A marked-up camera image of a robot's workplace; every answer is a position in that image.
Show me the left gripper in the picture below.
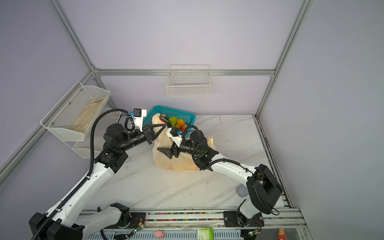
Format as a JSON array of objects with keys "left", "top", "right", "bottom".
[{"left": 119, "top": 123, "right": 166, "bottom": 153}]

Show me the beige plastic bag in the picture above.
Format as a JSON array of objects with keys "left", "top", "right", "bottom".
[{"left": 151, "top": 113, "right": 215, "bottom": 171}]

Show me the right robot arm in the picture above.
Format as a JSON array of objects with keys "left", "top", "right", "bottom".
[{"left": 157, "top": 126, "right": 283, "bottom": 220}]

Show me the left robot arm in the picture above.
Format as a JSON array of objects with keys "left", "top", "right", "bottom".
[{"left": 29, "top": 109, "right": 166, "bottom": 240}]

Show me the red dragon fruit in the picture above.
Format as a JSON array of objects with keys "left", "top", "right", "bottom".
[{"left": 159, "top": 114, "right": 169, "bottom": 126}]

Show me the green pear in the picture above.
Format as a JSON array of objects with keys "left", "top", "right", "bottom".
[{"left": 168, "top": 117, "right": 178, "bottom": 128}]

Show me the orange mango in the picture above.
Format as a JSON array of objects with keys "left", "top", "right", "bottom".
[{"left": 175, "top": 119, "right": 186, "bottom": 129}]

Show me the teal plastic basket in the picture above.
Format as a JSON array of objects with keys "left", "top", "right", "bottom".
[{"left": 143, "top": 105, "right": 196, "bottom": 126}]

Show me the white mesh lower shelf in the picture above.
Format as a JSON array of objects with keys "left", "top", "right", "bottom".
[{"left": 64, "top": 107, "right": 122, "bottom": 159}]

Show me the white mesh shelf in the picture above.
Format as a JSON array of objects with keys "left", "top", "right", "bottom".
[
  {"left": 40, "top": 81, "right": 110, "bottom": 142},
  {"left": 64, "top": 107, "right": 122, "bottom": 159}
]

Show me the beige cloth in shelf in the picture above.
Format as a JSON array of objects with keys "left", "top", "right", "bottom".
[{"left": 70, "top": 97, "right": 106, "bottom": 134}]

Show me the pink pig toy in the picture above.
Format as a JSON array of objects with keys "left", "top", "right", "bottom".
[{"left": 154, "top": 230, "right": 165, "bottom": 239}]

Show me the white mesh upper shelf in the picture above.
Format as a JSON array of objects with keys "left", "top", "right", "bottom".
[{"left": 40, "top": 81, "right": 110, "bottom": 142}]

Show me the grey sponge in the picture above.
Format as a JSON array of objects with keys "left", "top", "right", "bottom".
[{"left": 236, "top": 185, "right": 249, "bottom": 198}]

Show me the green box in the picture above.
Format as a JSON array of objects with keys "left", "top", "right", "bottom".
[{"left": 197, "top": 228, "right": 214, "bottom": 240}]

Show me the red figurine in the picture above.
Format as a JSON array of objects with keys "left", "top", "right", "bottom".
[{"left": 278, "top": 228, "right": 288, "bottom": 240}]

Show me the white wire wall basket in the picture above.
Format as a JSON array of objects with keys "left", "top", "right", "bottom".
[{"left": 166, "top": 65, "right": 211, "bottom": 97}]

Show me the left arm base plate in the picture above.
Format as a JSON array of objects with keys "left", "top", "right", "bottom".
[{"left": 117, "top": 212, "right": 147, "bottom": 229}]

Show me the aluminium front rail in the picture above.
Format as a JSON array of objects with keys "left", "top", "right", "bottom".
[{"left": 53, "top": 207, "right": 313, "bottom": 240}]

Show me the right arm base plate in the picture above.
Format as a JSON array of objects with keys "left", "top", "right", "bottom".
[{"left": 223, "top": 211, "right": 265, "bottom": 228}]

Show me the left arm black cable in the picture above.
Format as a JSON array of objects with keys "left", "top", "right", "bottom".
[{"left": 29, "top": 108, "right": 130, "bottom": 240}]

